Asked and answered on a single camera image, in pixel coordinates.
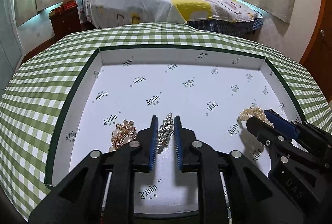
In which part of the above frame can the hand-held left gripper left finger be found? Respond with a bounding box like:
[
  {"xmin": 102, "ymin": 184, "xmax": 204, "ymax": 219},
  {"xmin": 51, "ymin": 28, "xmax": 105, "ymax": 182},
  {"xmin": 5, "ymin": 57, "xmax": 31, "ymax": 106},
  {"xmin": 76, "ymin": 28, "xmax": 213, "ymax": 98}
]
[{"xmin": 28, "ymin": 115, "xmax": 159, "ymax": 224}]

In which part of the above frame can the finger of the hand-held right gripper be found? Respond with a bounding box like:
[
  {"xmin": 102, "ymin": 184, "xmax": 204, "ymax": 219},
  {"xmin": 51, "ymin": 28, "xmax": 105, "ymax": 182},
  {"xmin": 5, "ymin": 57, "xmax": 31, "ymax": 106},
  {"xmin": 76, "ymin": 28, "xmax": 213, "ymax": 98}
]
[
  {"xmin": 263, "ymin": 109, "xmax": 332, "ymax": 162},
  {"xmin": 246, "ymin": 117, "xmax": 319, "ymax": 175}
]

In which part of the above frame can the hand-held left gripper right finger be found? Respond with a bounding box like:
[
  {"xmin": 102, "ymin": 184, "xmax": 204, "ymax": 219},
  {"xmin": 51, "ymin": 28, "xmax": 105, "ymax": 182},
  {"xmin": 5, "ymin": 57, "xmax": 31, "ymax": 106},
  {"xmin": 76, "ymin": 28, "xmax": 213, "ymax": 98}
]
[{"xmin": 173, "ymin": 115, "xmax": 312, "ymax": 224}]

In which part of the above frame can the silver rhinestone chain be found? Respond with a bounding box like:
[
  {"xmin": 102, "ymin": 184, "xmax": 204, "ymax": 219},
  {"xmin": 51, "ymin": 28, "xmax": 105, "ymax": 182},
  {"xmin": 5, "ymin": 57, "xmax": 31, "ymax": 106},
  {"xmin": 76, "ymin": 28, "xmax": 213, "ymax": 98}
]
[{"xmin": 156, "ymin": 112, "xmax": 175, "ymax": 154}]

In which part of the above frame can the cream pearl bracelet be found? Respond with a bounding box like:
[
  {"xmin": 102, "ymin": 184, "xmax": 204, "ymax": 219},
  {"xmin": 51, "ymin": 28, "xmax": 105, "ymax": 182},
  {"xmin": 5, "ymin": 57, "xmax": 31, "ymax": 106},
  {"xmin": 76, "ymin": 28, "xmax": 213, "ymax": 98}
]
[{"xmin": 238, "ymin": 107, "xmax": 275, "ymax": 129}]

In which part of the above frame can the gold pearl brooch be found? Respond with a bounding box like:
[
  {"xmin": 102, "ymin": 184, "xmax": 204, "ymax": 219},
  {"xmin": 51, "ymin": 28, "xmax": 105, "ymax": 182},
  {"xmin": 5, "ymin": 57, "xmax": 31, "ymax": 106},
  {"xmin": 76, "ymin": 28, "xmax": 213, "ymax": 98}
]
[{"xmin": 107, "ymin": 119, "xmax": 139, "ymax": 152}]

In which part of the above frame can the white tray box green rim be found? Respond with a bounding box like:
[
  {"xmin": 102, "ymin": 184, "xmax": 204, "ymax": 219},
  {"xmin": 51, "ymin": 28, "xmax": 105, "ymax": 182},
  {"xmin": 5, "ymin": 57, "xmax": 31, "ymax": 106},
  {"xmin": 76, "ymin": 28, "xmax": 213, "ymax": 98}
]
[{"xmin": 45, "ymin": 46, "xmax": 308, "ymax": 220}]

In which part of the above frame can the orange wooden door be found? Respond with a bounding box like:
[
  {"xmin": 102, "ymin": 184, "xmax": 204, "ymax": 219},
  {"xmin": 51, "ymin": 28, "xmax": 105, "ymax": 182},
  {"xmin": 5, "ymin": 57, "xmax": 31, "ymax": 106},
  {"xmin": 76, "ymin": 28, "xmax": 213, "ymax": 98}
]
[{"xmin": 298, "ymin": 0, "xmax": 332, "ymax": 101}]

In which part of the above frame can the blue plaid mattress cover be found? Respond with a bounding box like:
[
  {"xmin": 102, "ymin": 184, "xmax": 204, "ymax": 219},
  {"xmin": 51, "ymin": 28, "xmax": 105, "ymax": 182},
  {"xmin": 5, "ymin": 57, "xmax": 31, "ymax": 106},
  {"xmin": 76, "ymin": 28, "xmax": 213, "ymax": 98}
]
[{"xmin": 187, "ymin": 18, "xmax": 264, "ymax": 38}]

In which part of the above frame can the green checked tablecloth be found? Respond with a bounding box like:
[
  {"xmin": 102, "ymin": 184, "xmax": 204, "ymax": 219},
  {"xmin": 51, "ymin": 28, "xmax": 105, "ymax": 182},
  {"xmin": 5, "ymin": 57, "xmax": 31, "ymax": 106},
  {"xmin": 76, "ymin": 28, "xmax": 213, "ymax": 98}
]
[{"xmin": 0, "ymin": 22, "xmax": 332, "ymax": 222}]

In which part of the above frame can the patterned white bed sheet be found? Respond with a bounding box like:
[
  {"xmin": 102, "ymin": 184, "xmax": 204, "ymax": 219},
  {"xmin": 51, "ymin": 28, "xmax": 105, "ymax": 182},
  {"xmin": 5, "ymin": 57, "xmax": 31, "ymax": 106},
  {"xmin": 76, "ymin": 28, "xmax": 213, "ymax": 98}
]
[{"xmin": 79, "ymin": 0, "xmax": 264, "ymax": 29}]

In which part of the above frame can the dark wooden nightstand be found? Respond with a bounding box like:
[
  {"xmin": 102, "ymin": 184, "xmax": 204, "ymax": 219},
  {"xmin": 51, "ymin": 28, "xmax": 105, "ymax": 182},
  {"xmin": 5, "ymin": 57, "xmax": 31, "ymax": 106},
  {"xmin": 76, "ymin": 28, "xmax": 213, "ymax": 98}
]
[{"xmin": 48, "ymin": 7, "xmax": 81, "ymax": 36}]

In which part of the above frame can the frosted glass door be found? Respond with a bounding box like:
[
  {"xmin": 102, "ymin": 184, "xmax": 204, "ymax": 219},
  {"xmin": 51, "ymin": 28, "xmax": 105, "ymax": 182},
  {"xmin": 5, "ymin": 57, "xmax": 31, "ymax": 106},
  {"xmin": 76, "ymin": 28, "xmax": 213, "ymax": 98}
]
[{"xmin": 0, "ymin": 0, "xmax": 24, "ymax": 90}]

